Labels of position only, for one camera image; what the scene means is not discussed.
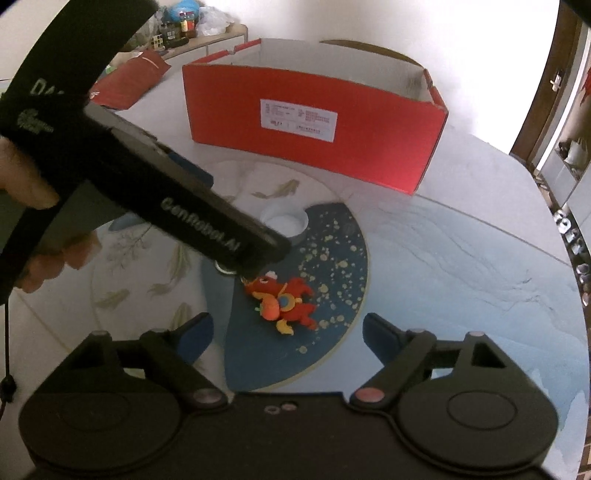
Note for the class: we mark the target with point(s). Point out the brown wooden door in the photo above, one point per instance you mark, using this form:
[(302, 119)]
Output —
[(551, 88)]

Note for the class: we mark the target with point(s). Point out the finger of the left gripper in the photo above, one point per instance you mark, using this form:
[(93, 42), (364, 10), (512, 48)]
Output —
[(187, 166)]

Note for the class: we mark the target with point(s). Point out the small round white tin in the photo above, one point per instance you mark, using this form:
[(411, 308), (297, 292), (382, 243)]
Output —
[(288, 219)]

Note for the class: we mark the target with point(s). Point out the wooden chair behind table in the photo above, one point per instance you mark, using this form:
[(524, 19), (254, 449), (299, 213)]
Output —
[(379, 50)]

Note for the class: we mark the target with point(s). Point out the red cardboard box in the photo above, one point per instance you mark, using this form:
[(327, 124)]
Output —
[(355, 113)]

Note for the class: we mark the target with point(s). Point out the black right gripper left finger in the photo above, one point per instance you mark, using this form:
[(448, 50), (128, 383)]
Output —
[(172, 357)]

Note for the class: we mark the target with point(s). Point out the white sideboard cabinet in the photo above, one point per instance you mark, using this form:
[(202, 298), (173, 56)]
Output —
[(236, 34)]

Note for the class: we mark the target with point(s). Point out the dark red paper bag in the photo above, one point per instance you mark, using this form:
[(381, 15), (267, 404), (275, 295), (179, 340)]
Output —
[(124, 86)]

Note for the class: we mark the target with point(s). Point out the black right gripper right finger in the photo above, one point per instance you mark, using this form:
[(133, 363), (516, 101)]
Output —
[(404, 355)]

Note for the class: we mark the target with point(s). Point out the person's left hand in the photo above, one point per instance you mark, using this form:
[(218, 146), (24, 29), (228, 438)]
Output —
[(21, 180)]

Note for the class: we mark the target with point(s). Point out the red dragon keychain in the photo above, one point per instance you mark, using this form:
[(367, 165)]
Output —
[(282, 304)]

